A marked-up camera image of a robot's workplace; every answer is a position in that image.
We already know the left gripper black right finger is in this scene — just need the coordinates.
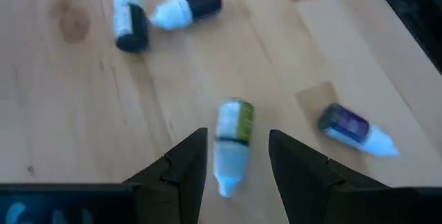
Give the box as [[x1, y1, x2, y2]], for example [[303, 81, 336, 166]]
[[269, 129, 346, 224]]

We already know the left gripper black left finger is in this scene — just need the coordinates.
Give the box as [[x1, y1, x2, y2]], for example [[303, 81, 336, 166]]
[[123, 128, 209, 224]]

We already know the black aluminium table frame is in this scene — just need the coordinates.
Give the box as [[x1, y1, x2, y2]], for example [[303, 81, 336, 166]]
[[367, 0, 442, 75]]

